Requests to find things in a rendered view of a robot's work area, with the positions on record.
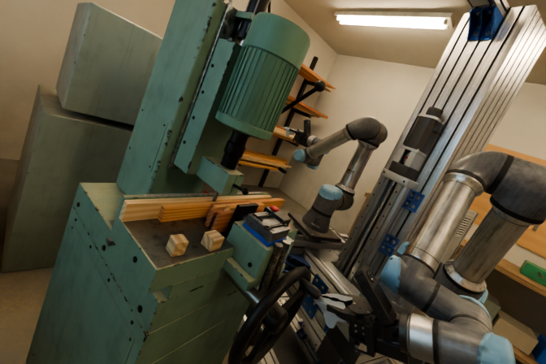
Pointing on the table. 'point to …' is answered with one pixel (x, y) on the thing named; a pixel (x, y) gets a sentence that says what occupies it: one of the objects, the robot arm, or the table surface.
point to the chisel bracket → (218, 175)
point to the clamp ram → (242, 213)
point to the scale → (178, 194)
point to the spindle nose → (234, 149)
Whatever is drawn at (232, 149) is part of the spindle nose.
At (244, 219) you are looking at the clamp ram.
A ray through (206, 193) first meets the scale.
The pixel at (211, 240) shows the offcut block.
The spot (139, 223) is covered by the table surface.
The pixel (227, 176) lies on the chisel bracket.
